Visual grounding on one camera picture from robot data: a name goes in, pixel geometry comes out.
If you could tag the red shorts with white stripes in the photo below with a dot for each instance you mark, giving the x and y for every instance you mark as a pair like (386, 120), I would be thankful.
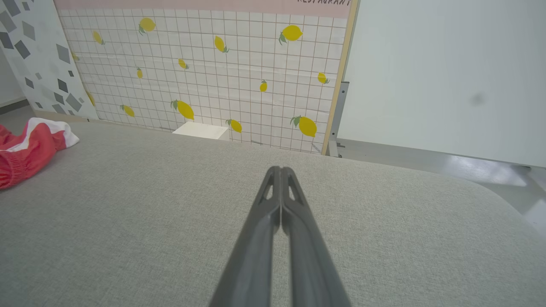
(25, 157)

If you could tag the white box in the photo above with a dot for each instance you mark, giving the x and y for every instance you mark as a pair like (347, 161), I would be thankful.
(200, 130)

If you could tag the white partition board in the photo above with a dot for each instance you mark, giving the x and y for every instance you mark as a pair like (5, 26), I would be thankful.
(426, 76)

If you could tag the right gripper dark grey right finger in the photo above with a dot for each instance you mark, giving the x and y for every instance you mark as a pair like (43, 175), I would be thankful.
(309, 256)

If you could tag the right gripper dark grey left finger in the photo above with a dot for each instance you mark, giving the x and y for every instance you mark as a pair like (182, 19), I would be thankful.
(256, 238)

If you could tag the grey metal bracket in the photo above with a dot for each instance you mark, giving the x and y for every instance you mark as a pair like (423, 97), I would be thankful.
(337, 119)

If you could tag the lemon print tile backdrop panel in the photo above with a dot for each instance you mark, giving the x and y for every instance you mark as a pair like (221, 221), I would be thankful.
(213, 94)

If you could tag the white panel with grey shapes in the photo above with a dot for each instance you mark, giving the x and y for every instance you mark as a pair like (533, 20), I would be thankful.
(42, 68)

